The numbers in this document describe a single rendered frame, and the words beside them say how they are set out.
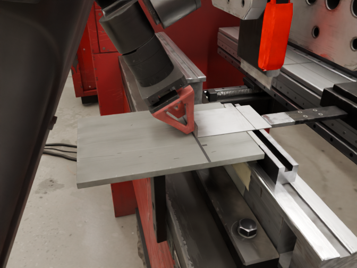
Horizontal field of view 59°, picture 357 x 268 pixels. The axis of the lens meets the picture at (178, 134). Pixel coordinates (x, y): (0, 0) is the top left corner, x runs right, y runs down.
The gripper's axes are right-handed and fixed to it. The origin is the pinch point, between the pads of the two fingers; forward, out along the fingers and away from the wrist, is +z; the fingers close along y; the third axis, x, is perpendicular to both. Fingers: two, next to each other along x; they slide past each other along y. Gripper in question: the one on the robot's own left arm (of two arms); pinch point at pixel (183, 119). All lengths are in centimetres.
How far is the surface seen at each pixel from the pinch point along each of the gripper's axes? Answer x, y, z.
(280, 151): -9.9, -10.3, 6.7
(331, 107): -24.3, -0.1, 13.6
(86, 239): 73, 73, 76
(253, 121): -10.0, -1.3, 6.5
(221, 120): -5.4, 0.2, 4.1
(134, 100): 10.0, 39.8, 10.5
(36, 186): 99, 121, 63
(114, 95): 22, 84, 24
